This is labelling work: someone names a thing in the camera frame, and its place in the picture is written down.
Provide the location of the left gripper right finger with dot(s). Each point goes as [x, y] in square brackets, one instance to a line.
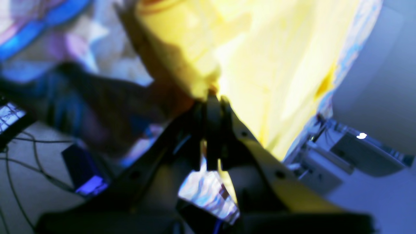
[268, 194]

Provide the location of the yellow T-shirt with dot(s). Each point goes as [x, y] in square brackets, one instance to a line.
[273, 59]

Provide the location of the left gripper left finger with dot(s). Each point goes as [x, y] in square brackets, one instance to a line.
[143, 199]

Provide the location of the patterned blue tablecloth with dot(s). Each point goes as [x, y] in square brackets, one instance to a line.
[73, 65]

